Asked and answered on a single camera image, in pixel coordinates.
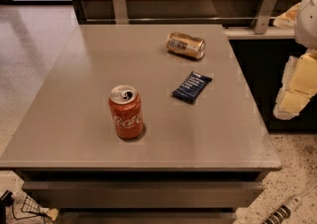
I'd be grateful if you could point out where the left metal wall bracket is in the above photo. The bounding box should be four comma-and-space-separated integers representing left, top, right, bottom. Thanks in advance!
112, 0, 129, 25

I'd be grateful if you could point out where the red Coca-Cola can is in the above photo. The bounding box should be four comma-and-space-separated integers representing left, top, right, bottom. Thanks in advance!
108, 85, 144, 140

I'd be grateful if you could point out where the black object at floor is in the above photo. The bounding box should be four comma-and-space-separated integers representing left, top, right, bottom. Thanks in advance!
0, 190, 14, 224

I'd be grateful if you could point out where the right metal wall bracket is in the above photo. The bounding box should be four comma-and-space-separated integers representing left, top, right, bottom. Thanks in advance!
251, 0, 277, 35

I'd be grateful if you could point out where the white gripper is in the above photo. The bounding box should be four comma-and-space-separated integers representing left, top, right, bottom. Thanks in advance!
273, 0, 317, 120

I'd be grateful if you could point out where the orange-gold soda can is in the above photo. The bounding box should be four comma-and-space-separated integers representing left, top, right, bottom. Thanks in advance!
166, 32, 206, 59

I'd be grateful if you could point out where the black wire basket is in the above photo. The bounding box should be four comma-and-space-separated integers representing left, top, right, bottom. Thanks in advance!
11, 195, 48, 220

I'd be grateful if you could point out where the grey drawer cabinet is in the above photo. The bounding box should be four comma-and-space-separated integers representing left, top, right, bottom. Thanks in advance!
0, 25, 280, 224

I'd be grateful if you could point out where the white power strip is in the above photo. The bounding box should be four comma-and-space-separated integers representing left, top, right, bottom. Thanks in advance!
262, 183, 317, 224

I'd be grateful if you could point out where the dark blue snack packet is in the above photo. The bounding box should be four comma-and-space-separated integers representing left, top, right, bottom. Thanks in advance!
171, 71, 212, 104

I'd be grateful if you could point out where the metal wall bracket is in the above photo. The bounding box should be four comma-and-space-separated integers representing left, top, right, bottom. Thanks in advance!
112, 0, 129, 25
251, 0, 277, 35

